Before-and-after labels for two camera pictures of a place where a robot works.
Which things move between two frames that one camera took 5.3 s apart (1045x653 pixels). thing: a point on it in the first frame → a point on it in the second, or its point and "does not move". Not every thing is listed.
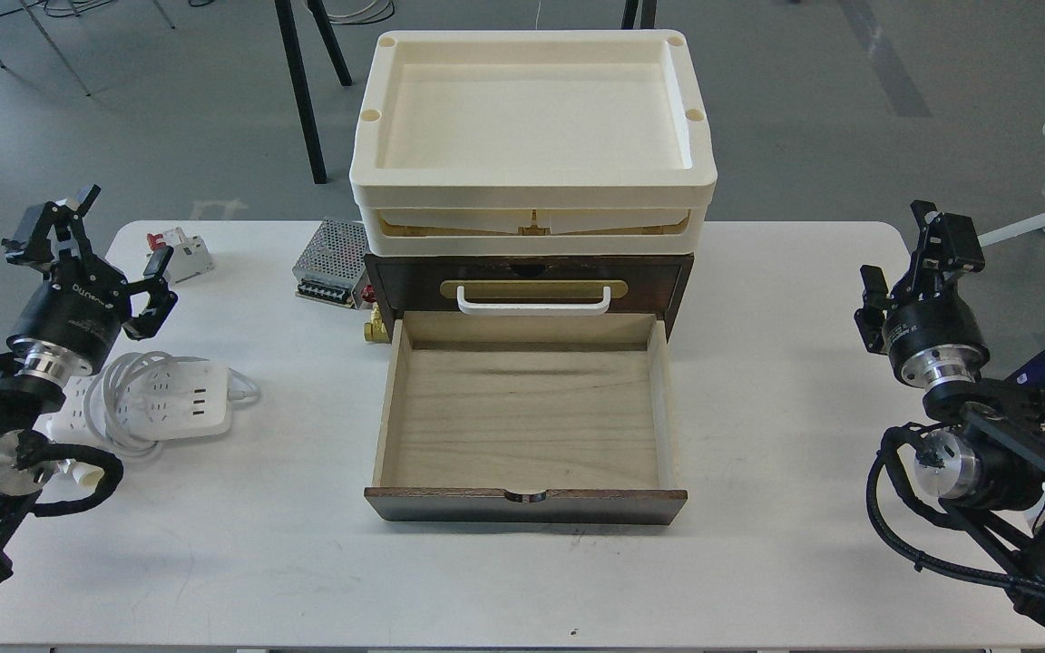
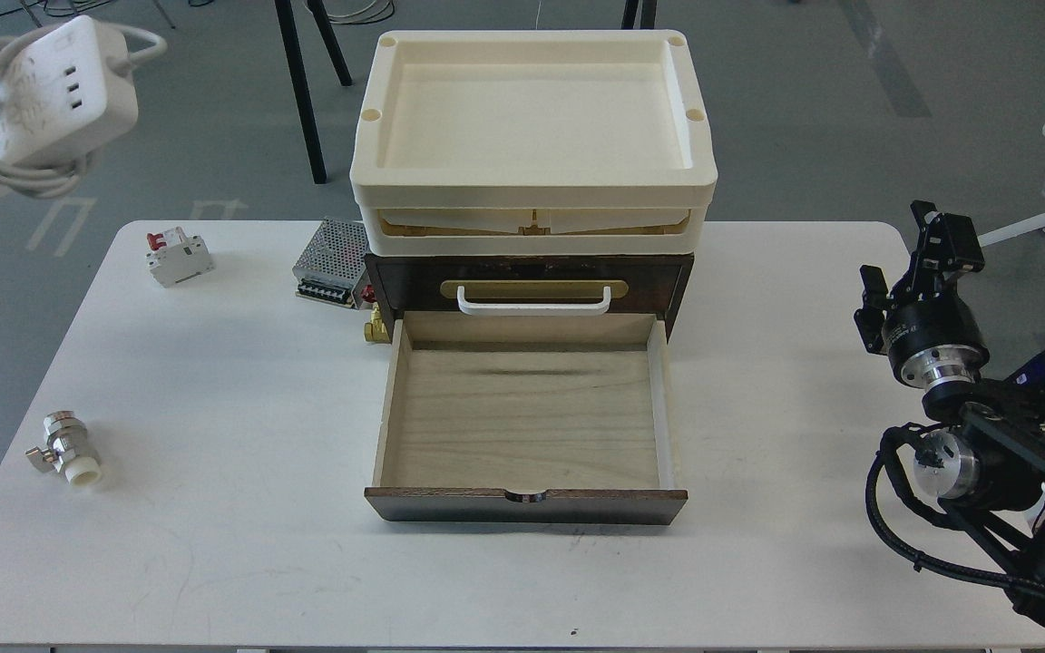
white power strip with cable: x=147 y=398 → x=56 y=92
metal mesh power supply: x=331 y=266 does not move
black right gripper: x=932 y=335 does not move
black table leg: x=639 y=14 does not move
